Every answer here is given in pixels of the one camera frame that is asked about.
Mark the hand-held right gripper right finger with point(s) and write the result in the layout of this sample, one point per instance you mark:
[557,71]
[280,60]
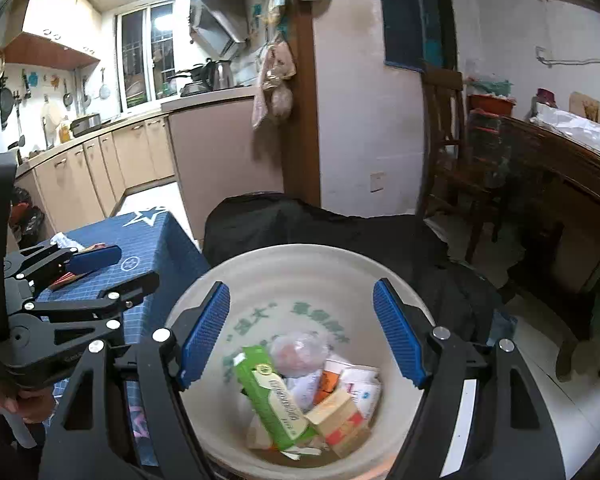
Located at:
[397,335]

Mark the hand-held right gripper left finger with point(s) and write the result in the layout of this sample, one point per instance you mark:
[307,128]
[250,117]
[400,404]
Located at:
[205,340]

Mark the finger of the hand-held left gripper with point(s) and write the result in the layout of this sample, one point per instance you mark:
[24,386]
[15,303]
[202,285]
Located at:
[95,257]
[105,305]

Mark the white long packet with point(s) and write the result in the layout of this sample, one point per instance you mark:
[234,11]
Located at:
[365,390]

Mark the green white carton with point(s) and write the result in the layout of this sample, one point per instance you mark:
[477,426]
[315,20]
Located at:
[275,400]

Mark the clear plastic bag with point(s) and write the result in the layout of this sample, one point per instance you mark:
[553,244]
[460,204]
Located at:
[300,352]

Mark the red and tan box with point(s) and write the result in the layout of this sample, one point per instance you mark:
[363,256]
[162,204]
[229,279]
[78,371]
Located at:
[337,420]

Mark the white plastic bucket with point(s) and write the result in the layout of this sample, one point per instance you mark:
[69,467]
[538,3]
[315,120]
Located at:
[300,280]

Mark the person's left forearm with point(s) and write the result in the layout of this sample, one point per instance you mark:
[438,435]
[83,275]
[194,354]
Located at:
[0,450]

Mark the dark trash bags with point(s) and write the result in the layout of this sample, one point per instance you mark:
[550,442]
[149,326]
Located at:
[27,220]

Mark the person's left hand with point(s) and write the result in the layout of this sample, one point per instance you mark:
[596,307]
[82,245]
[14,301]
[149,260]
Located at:
[32,405]

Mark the white crumpled tissue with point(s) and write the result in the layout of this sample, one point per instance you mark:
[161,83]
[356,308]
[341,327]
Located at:
[62,240]

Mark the orange brown snack bag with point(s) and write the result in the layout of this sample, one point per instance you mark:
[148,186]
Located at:
[65,281]

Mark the blue grid tablecloth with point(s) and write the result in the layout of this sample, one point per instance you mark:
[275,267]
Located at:
[145,245]

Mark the white orange paper packet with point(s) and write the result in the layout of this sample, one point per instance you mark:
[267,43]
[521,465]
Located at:
[330,385]

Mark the beige kitchen base cabinets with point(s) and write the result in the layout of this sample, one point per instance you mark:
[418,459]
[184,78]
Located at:
[130,160]

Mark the yellow bottle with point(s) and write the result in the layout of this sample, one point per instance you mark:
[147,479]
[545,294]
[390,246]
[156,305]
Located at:
[65,131]

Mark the black cloth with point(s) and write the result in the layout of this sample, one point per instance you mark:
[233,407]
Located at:
[330,225]

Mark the steel pot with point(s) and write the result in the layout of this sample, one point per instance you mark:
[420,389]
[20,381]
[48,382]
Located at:
[86,124]

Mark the white round board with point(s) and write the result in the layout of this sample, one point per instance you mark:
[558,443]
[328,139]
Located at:
[52,117]

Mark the white hanging strainer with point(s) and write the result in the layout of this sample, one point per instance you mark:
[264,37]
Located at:
[104,91]

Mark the wooden chair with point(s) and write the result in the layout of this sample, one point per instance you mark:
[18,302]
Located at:
[450,170]

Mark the kitchen window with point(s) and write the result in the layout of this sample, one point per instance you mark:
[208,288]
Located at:
[145,60]

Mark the black frying pan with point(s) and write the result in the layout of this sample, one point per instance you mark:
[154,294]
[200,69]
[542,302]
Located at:
[192,76]

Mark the dark wooden table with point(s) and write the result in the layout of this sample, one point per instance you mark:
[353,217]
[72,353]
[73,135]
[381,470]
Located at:
[560,200]

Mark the pink hanging plastic bag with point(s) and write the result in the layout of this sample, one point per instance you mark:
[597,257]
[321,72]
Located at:
[260,110]

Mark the steel kettle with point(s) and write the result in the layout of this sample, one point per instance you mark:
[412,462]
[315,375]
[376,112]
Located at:
[221,75]

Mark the red plastic basin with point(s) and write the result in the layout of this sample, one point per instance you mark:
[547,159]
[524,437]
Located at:
[491,104]

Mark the tan hanging plastic bag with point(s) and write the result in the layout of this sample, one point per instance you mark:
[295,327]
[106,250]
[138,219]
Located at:
[279,80]

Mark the steel range hood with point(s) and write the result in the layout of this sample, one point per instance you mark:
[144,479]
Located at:
[217,22]

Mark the white plastic sheet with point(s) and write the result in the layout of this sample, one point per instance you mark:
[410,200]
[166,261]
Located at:
[575,127]

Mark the dark red cup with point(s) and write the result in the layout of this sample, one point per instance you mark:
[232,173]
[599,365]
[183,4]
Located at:
[546,96]

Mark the light wooden board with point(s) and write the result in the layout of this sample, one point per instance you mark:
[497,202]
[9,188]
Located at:
[591,107]

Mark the white wall socket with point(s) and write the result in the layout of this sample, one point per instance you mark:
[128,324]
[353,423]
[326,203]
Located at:
[376,182]

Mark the wooden wall cabinet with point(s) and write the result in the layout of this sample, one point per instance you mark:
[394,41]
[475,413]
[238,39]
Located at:
[50,25]

